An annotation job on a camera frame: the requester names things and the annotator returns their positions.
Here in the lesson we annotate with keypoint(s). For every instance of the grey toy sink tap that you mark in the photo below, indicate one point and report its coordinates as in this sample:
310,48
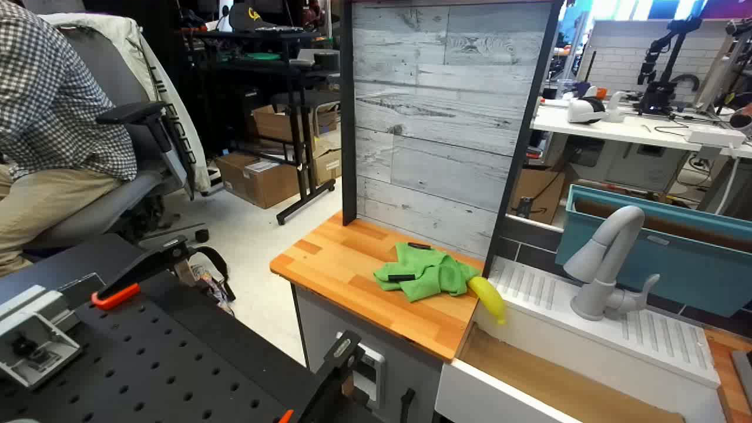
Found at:
599,262

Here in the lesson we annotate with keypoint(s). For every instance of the wooden butcher block counter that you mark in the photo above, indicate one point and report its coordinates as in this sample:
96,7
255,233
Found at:
336,262

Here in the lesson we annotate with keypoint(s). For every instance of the green crumpled cloth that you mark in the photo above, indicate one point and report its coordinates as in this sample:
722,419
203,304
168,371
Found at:
422,272

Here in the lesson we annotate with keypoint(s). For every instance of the cardboard box on floor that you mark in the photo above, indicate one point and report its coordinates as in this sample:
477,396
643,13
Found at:
259,181

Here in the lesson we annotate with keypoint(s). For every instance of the grey wood backsplash panel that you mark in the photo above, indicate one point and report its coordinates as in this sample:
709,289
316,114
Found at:
436,107

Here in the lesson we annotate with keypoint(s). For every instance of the yellow toy banana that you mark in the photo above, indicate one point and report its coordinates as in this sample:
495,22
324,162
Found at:
489,299

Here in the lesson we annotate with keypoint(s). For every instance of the black metal desk stand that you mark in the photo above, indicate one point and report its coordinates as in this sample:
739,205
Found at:
242,68

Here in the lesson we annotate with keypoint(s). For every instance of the black perforated workbench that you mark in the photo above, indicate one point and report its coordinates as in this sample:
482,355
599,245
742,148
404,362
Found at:
173,355

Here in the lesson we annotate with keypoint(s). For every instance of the white background lab table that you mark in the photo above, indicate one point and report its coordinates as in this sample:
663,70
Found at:
577,117

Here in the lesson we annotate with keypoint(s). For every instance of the seated person checkered shirt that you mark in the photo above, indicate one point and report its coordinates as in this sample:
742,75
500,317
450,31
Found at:
55,155

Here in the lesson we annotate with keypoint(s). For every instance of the white toy sink basin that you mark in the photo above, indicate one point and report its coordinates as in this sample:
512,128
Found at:
648,355

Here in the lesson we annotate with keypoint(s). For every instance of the teal storage bin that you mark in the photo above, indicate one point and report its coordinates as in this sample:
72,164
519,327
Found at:
704,259

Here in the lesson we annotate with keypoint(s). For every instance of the orange handled bar clamp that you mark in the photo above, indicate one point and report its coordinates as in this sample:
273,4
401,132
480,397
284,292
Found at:
173,256

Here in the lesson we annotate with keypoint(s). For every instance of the aluminium bracket on workbench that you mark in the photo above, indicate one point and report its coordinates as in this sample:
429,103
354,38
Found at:
33,337

